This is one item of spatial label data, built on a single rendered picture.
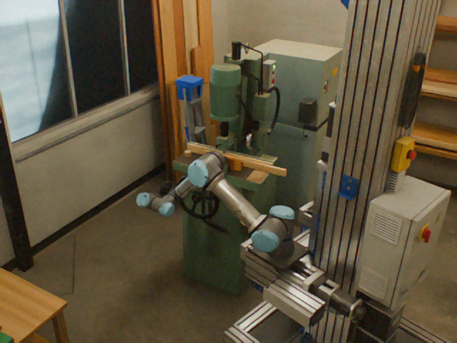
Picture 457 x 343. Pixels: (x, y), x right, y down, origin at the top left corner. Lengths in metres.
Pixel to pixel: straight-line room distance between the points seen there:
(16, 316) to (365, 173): 1.78
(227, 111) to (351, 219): 1.01
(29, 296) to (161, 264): 1.19
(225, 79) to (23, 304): 1.59
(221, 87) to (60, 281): 1.79
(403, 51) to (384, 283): 0.97
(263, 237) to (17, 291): 1.34
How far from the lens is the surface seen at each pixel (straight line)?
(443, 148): 4.47
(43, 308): 2.56
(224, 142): 2.83
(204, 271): 3.29
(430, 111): 4.82
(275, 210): 2.19
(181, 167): 2.93
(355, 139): 2.00
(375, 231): 2.05
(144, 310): 3.19
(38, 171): 3.54
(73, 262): 3.66
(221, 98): 2.70
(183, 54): 4.41
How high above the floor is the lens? 2.23
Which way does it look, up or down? 27 degrees down
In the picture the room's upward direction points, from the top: 1 degrees clockwise
